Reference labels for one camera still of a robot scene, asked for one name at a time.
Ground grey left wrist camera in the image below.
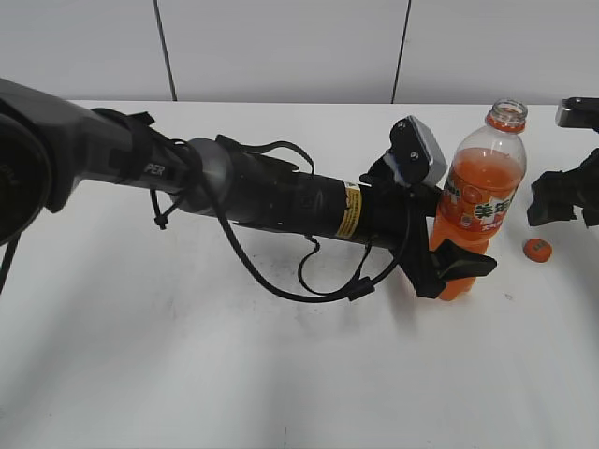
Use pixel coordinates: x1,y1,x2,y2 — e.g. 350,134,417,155
384,115,447,187

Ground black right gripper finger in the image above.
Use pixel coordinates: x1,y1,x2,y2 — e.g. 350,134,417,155
527,197,577,227
532,167,583,199

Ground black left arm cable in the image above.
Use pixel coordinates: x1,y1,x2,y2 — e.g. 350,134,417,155
0,139,413,303

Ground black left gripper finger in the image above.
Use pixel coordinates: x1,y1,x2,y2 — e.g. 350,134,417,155
430,239,497,282

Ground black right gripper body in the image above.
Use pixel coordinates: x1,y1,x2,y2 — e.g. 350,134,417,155
574,148,598,227

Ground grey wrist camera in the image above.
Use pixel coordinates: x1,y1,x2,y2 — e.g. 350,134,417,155
555,96,599,132
384,115,447,187

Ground orange bottle cap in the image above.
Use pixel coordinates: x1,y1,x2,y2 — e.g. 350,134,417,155
523,239,553,263

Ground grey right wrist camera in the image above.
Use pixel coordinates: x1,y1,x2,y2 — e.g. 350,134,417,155
555,96,599,132

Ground orange soda plastic bottle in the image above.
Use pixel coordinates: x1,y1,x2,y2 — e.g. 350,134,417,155
428,97,530,302

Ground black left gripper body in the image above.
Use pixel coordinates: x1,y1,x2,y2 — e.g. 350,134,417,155
359,156,446,297

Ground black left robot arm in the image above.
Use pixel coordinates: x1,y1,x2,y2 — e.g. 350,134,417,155
1,80,496,298

